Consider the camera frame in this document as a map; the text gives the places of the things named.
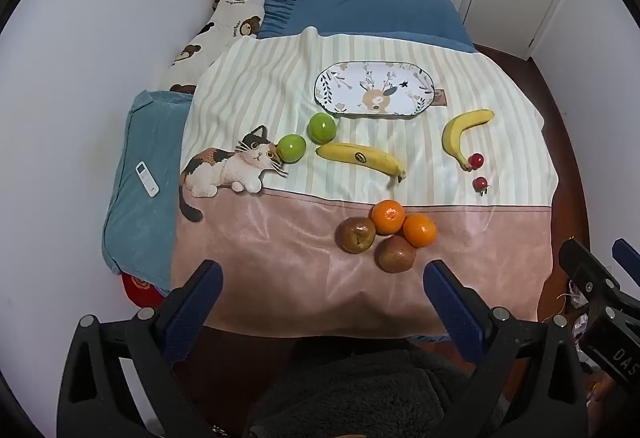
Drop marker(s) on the striped cat print blanket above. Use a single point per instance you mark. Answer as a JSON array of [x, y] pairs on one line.
[[280, 243]]

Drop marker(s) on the green apple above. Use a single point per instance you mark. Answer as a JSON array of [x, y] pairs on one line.
[[321, 127], [291, 148]]

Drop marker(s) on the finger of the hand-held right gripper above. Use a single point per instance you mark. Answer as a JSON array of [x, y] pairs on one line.
[[627, 255], [585, 268]]

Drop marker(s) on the banana with black sticker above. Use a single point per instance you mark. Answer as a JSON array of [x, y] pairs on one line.
[[360, 158]]

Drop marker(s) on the orange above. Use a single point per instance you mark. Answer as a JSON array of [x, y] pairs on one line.
[[388, 216], [420, 230]]

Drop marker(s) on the oval deer print plate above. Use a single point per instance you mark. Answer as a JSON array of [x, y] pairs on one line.
[[350, 86]]

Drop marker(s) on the red cloth item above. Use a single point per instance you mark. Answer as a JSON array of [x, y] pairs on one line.
[[140, 290]]

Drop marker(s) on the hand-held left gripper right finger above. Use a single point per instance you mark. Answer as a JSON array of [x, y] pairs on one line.
[[450, 298]]

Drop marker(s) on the brown blanket label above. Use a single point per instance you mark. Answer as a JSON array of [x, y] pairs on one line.
[[440, 98]]

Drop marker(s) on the brownish red apple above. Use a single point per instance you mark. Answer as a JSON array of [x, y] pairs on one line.
[[356, 234]]

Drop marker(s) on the red cherry tomato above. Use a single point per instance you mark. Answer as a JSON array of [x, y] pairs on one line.
[[480, 183], [477, 161]]

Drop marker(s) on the curved yellow banana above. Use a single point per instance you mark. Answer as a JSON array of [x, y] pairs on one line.
[[456, 133]]

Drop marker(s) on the person's dark fleece clothing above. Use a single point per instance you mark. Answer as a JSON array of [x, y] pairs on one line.
[[365, 393]]

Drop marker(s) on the blue bed sheet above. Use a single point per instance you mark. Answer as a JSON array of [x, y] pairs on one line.
[[375, 13]]

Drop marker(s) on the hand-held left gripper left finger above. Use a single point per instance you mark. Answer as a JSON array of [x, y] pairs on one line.
[[197, 298]]

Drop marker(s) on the bear print pillow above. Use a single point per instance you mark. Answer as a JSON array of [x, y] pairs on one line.
[[225, 28]]

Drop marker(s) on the white remote control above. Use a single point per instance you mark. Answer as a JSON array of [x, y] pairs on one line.
[[147, 178]]

